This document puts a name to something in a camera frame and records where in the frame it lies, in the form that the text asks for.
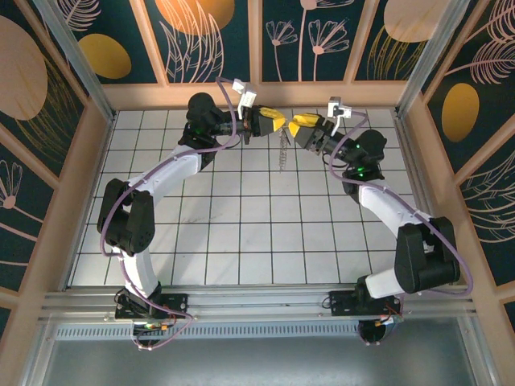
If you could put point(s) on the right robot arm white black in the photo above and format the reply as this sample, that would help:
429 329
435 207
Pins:
386 205

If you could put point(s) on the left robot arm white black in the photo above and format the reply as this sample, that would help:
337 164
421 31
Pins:
169 177

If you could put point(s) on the grey metal sheet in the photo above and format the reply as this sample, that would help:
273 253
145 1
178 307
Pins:
257 366

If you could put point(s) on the aluminium side rail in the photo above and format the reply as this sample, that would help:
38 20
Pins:
418 189

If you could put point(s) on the aluminium corner post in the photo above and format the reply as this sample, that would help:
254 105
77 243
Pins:
80 64
432 56

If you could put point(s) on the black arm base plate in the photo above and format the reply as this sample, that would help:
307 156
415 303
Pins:
177 303
340 303

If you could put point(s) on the aluminium mounting rail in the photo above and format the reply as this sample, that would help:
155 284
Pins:
257 301

